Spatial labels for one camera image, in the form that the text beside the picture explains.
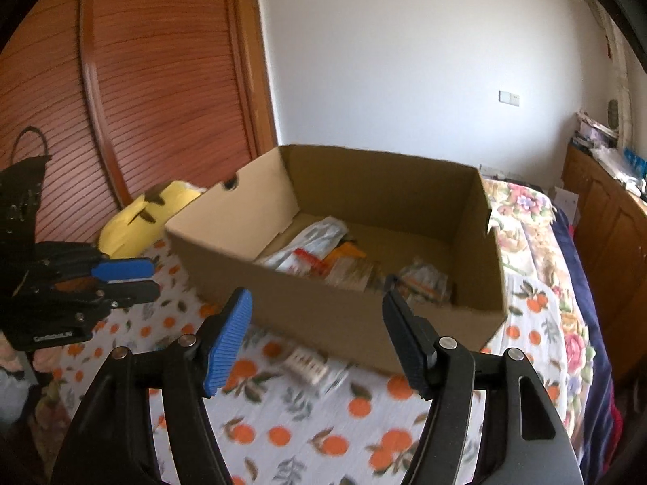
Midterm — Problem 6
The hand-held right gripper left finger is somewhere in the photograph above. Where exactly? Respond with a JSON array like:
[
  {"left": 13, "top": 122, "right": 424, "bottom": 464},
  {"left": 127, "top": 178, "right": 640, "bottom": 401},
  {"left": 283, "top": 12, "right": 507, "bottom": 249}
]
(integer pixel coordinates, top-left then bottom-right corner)
[{"left": 51, "top": 287, "right": 254, "bottom": 485}]

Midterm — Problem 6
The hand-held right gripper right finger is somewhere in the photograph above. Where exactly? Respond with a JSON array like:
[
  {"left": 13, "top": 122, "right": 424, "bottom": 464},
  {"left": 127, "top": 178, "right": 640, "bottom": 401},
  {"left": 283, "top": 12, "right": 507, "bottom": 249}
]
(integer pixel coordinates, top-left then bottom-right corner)
[{"left": 383, "top": 289, "right": 584, "bottom": 485}]

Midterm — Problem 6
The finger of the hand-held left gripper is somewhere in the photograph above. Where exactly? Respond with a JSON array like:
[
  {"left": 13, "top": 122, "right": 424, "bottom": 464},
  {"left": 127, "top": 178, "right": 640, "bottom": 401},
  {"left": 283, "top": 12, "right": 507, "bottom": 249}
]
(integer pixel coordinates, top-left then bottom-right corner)
[
  {"left": 81, "top": 280, "right": 161, "bottom": 309},
  {"left": 66, "top": 257, "right": 155, "bottom": 282}
]

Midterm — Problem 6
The brown cardboard box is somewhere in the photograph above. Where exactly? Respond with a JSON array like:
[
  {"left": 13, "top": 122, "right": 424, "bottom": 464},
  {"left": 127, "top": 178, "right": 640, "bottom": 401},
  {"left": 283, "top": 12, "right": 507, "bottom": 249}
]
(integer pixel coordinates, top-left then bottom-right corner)
[{"left": 164, "top": 144, "right": 509, "bottom": 375}]

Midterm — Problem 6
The clear packet of beige biscuits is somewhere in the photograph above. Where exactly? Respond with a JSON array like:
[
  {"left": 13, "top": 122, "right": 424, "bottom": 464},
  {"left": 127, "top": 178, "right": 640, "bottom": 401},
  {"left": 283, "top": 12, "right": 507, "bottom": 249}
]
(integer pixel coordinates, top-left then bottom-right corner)
[{"left": 282, "top": 348, "right": 351, "bottom": 396}]

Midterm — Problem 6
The clear packet of brown crackers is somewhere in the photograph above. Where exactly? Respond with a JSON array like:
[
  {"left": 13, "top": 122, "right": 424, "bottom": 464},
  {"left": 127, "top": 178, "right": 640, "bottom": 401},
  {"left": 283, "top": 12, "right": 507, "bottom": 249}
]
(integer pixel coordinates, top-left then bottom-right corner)
[{"left": 323, "top": 257, "right": 387, "bottom": 293}]

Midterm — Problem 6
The orange gold snack wrapper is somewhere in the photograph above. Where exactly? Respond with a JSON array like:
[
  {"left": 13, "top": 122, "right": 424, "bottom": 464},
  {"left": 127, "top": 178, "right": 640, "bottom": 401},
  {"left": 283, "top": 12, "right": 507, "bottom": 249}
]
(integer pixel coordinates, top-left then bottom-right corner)
[{"left": 323, "top": 242, "right": 367, "bottom": 274}]

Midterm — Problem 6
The red white snack packet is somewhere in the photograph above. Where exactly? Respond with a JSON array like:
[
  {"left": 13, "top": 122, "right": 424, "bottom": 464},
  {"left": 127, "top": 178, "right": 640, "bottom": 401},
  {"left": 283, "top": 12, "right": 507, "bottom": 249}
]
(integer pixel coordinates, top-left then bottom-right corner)
[{"left": 275, "top": 247, "right": 332, "bottom": 278}]

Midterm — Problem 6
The white snack pouch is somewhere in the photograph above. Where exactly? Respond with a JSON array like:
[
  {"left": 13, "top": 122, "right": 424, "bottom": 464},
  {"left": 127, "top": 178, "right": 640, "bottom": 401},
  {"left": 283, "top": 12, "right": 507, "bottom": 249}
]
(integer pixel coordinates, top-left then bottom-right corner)
[{"left": 255, "top": 216, "right": 349, "bottom": 274}]

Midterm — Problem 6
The yellow pillow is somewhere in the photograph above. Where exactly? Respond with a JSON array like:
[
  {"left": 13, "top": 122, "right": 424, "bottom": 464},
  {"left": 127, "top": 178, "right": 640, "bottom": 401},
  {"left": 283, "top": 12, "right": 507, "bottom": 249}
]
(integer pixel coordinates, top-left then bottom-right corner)
[{"left": 97, "top": 179, "right": 209, "bottom": 258}]

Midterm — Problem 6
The orange print bedsheet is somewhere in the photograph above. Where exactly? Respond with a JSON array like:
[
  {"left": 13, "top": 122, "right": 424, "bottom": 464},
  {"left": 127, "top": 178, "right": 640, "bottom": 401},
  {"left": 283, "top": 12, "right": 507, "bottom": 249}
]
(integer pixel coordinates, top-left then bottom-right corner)
[{"left": 51, "top": 235, "right": 577, "bottom": 485}]

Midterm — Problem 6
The floral blanket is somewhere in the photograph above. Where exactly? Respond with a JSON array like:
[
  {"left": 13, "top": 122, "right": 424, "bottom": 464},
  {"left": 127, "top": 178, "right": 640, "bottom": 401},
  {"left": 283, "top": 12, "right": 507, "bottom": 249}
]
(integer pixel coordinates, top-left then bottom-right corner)
[{"left": 480, "top": 177, "right": 615, "bottom": 445}]

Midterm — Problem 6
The dark blue blanket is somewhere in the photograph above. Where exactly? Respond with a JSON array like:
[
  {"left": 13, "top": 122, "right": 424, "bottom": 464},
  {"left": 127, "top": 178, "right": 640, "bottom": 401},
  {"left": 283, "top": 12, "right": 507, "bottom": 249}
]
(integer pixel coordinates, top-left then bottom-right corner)
[{"left": 551, "top": 205, "right": 615, "bottom": 405}]

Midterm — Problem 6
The wooden wardrobe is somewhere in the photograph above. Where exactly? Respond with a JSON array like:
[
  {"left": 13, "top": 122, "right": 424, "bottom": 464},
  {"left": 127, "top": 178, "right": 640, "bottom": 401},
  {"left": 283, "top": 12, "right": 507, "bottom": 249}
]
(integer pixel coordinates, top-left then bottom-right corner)
[{"left": 0, "top": 0, "right": 279, "bottom": 243}]

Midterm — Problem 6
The white paper box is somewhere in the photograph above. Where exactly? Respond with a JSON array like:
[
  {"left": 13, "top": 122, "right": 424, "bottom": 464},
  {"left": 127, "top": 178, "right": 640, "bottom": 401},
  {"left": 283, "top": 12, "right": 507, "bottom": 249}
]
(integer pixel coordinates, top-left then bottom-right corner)
[{"left": 553, "top": 187, "right": 582, "bottom": 226}]

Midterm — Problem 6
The wooden cabinet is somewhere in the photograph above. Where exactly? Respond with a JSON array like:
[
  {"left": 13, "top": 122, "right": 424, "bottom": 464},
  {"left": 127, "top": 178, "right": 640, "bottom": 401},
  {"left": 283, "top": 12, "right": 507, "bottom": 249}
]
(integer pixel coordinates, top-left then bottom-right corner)
[{"left": 561, "top": 141, "right": 647, "bottom": 365}]

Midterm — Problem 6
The stack of books and papers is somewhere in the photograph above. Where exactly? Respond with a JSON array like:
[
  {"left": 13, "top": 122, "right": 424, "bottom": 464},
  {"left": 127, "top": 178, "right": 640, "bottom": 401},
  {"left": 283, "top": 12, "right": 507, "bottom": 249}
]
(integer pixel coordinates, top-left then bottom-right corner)
[{"left": 573, "top": 108, "right": 620, "bottom": 153}]

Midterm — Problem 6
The white lace curtain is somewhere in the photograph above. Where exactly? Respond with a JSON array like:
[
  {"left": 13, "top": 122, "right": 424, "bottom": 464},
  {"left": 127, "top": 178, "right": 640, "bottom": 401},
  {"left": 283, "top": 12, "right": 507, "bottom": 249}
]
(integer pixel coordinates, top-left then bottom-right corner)
[{"left": 589, "top": 0, "right": 638, "bottom": 162}]

